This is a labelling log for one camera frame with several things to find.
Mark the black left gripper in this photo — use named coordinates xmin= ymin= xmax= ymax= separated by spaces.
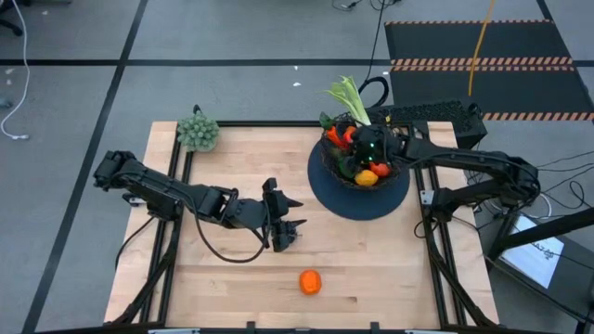
xmin=234 ymin=177 xmax=308 ymax=254

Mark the red orange round fruit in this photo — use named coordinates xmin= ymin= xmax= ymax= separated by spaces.
xmin=368 ymin=161 xmax=393 ymax=178

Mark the yellow lemon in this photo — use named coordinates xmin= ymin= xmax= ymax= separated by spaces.
xmin=354 ymin=169 xmax=380 ymax=187

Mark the green lime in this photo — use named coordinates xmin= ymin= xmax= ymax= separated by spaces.
xmin=338 ymin=155 xmax=358 ymax=181

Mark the orange carrot with green leaves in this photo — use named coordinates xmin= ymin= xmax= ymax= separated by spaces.
xmin=318 ymin=110 xmax=347 ymax=150

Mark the pale green celery bunch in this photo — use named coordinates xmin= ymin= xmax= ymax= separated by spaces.
xmin=323 ymin=75 xmax=372 ymax=127

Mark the orange mandarin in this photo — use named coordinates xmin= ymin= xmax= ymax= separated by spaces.
xmin=299 ymin=269 xmax=323 ymax=296

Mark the dark woven wicker basket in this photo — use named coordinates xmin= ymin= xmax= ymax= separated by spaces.
xmin=318 ymin=110 xmax=409 ymax=189

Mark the dark blue round placemat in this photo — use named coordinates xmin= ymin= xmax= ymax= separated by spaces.
xmin=306 ymin=138 xmax=411 ymax=222

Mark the black mat with striped edges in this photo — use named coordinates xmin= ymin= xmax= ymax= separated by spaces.
xmin=383 ymin=19 xmax=594 ymax=122

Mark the white paper sheet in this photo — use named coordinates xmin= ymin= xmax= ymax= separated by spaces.
xmin=500 ymin=214 xmax=566 ymax=290

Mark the black tripod stand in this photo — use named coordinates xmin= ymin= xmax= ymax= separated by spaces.
xmin=484 ymin=206 xmax=594 ymax=326

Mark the black chair base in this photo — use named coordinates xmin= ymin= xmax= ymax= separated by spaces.
xmin=0 ymin=16 xmax=24 ymax=37

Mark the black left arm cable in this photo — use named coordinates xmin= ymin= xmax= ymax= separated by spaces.
xmin=192 ymin=203 xmax=273 ymax=264

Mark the black table frame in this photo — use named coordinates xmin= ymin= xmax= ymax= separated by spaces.
xmin=104 ymin=120 xmax=500 ymax=334

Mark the black floor cable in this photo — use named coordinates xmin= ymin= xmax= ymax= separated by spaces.
xmin=356 ymin=0 xmax=392 ymax=110

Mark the yellow cable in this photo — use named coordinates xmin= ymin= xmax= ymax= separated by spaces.
xmin=467 ymin=0 xmax=497 ymax=97

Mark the white floor cable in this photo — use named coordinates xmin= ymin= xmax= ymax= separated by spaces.
xmin=0 ymin=0 xmax=32 ymax=141

